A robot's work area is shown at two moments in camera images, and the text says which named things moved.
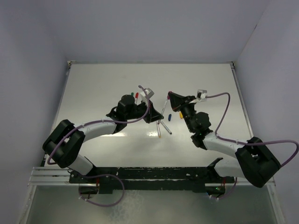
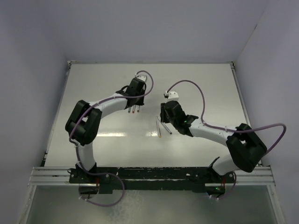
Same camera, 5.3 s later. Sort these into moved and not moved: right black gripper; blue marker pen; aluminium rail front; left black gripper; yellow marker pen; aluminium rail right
Moved: left black gripper; right black gripper
Not moved: aluminium rail front; yellow marker pen; blue marker pen; aluminium rail right
